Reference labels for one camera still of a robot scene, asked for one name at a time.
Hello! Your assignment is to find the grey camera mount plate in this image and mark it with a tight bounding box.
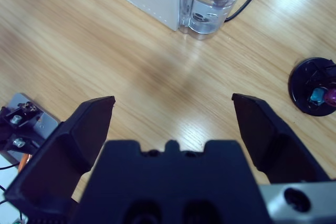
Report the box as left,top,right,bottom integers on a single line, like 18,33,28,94
3,92,61,161

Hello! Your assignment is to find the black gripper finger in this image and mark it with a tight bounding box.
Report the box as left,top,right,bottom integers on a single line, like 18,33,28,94
4,95,117,224
230,93,330,185

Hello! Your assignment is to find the orange clamp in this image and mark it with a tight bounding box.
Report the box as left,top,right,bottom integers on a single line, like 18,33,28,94
18,153,34,170

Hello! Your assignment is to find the teal coffee capsule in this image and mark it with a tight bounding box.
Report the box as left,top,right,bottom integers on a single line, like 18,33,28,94
309,88,327,106

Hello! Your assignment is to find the purple coffee capsule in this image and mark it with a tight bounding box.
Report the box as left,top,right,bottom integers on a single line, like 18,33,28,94
324,88,336,107

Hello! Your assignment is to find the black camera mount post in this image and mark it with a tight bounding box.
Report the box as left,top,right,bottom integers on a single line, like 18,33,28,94
0,101,45,154

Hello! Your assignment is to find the black capsule stand with rods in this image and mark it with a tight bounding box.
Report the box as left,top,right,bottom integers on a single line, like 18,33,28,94
287,56,336,117

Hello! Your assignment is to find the thin black cable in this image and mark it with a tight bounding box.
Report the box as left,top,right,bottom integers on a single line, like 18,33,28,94
0,163,20,209

